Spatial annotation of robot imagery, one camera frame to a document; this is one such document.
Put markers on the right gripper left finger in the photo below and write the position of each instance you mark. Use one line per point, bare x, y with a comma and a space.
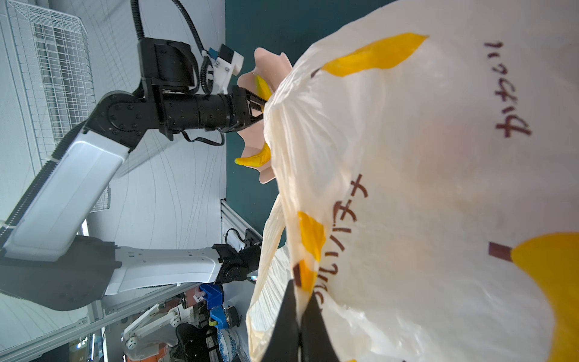
284, 342

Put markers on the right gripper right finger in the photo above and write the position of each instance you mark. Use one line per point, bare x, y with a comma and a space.
314, 340

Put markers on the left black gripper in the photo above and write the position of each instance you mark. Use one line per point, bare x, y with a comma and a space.
170, 79

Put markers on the yellow banana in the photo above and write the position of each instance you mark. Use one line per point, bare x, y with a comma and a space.
262, 157

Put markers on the cream plastic banana bag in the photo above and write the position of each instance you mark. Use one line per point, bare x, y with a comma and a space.
426, 157

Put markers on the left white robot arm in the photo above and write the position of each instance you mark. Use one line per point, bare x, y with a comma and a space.
46, 261

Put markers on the blue storage bins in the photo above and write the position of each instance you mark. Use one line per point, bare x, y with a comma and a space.
214, 299

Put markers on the pink wavy plate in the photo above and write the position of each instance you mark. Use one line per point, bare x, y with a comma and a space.
273, 68

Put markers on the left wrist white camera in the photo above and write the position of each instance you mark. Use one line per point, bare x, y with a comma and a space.
226, 64

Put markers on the white wire basket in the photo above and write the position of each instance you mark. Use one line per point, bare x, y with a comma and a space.
46, 89

